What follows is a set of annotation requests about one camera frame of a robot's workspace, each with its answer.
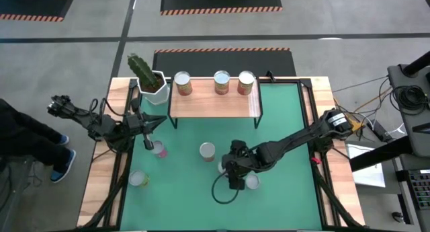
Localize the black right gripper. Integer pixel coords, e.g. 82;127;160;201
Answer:
221;139;259;191

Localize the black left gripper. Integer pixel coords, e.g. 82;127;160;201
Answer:
126;97;168;151

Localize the pink chicken soup can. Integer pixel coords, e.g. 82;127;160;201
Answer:
150;140;168;159

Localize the orange corn can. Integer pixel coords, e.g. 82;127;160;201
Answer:
199;142;216;163

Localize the orange green beans can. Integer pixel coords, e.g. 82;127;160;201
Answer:
173;71;194;97

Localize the green label can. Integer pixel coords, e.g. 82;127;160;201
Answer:
128;169;151;188

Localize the orange yellow food can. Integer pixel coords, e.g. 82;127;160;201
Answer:
213;70;231;95

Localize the orange pineapple can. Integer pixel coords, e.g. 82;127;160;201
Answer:
236;70;256;96

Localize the green cactus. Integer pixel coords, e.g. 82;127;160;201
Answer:
126;52;158;90

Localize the green table mat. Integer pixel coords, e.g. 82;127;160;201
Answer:
119;82;324;231

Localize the black striped-edge floor mat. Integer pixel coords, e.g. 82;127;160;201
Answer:
152;46;297;78
159;0;284;17
0;0;76;23

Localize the white paper sheet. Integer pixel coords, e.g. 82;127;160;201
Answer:
345;145;386;188

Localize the person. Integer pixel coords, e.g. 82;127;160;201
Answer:
0;98;77;184

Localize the black diagonal bar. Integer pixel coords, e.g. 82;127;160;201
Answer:
349;134;416;172

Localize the black power strip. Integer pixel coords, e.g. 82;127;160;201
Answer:
368;119;392;144

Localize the small black caster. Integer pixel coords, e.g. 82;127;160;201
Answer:
390;210;406;224

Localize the grey equipment cart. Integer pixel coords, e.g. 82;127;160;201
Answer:
386;50;430;159

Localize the backlit keyboard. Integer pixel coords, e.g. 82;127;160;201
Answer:
407;169;430;211

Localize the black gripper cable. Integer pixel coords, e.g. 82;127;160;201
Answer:
210;173;243;205

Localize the black aluminium table frame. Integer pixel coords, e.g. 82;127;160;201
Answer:
76;76;366;232

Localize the yellow cable plug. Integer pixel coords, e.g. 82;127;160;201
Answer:
345;114;366;132

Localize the black cable coil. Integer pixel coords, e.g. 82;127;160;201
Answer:
391;85;430;112

